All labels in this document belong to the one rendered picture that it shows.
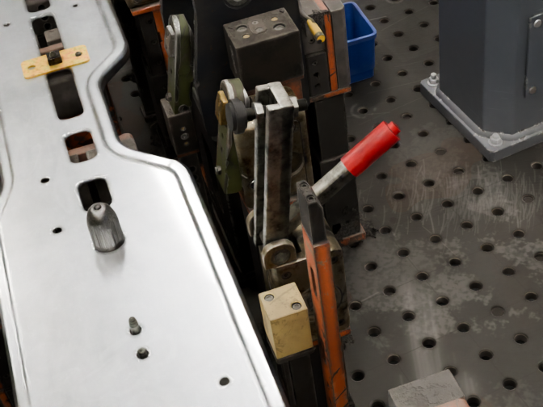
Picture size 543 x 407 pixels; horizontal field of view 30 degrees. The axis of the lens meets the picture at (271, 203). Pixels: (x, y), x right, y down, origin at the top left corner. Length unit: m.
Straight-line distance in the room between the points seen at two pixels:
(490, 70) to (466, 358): 0.42
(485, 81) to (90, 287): 0.70
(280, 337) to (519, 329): 0.50
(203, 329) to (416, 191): 0.61
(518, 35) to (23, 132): 0.66
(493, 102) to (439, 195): 0.15
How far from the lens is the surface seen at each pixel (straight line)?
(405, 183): 1.48
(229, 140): 1.03
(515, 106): 1.49
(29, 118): 1.23
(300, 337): 0.87
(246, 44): 1.05
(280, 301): 0.85
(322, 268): 0.79
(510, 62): 1.44
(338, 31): 1.18
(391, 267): 1.37
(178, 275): 0.98
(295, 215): 0.89
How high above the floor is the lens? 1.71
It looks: 43 degrees down
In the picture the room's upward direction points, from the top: 10 degrees counter-clockwise
